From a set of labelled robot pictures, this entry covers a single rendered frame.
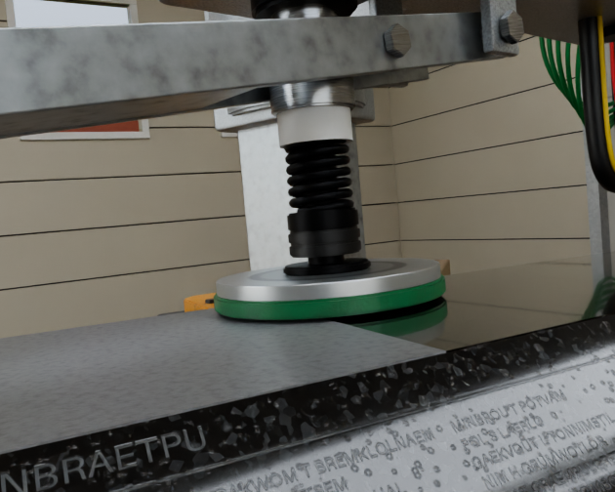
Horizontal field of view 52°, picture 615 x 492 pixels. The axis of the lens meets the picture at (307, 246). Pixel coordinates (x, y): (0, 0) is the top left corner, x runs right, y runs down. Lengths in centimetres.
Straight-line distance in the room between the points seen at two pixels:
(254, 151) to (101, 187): 533
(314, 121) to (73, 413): 34
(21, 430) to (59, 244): 624
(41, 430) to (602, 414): 30
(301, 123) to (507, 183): 644
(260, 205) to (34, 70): 97
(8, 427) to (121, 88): 22
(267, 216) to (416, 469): 105
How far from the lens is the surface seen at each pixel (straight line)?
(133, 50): 45
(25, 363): 49
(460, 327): 44
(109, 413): 32
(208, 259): 696
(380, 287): 51
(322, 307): 49
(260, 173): 135
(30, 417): 34
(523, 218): 686
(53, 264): 654
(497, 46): 70
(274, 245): 133
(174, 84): 46
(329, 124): 57
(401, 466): 33
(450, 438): 35
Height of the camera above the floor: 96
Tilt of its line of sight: 3 degrees down
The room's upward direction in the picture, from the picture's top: 5 degrees counter-clockwise
